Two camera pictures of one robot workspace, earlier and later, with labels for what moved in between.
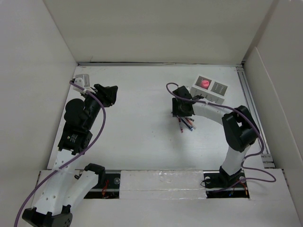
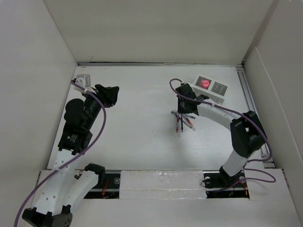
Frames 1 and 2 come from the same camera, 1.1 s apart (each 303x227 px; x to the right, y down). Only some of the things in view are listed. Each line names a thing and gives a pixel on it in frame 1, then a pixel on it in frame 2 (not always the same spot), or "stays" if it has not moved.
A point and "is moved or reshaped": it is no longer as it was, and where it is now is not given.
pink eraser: [205, 83] stays
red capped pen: [182, 130] is moved or reshaped
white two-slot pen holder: [213, 91] stays
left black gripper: [106, 94] stays
